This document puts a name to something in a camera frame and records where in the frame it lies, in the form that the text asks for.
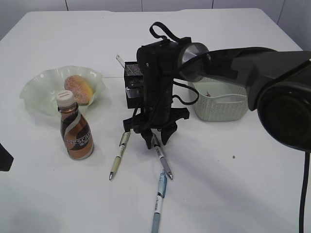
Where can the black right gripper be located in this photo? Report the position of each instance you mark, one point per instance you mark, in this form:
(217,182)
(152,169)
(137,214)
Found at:
(162,118)

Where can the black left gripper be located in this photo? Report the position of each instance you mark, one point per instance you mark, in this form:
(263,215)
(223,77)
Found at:
(6,159)

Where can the grey grip pen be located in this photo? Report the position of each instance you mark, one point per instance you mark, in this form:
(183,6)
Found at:
(162,157)

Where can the beige grip pen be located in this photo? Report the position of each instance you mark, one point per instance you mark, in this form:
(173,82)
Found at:
(122,146)

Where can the light blue pen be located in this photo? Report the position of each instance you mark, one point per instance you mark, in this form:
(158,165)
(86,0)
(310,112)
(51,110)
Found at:
(159,202)

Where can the Nescafe coffee bottle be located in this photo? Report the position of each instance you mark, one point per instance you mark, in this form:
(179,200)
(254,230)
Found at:
(74,128)

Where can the orange bread loaf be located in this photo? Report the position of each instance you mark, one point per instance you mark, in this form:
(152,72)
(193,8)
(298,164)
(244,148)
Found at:
(80,88)

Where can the clear plastic ruler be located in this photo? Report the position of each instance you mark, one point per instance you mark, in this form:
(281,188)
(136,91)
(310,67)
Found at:
(120,60)

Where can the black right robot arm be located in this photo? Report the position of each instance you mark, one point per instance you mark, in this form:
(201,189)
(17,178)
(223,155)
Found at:
(277,84)

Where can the black mesh pen holder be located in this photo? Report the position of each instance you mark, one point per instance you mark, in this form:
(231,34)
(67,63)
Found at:
(132,78)

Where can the pale green plastic basket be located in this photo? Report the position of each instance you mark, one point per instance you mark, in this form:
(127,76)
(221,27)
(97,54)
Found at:
(228,102)

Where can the pale green glass wavy plate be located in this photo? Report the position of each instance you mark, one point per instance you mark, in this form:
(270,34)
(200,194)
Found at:
(39,94)

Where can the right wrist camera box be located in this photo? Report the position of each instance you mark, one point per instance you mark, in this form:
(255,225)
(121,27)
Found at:
(134,92)

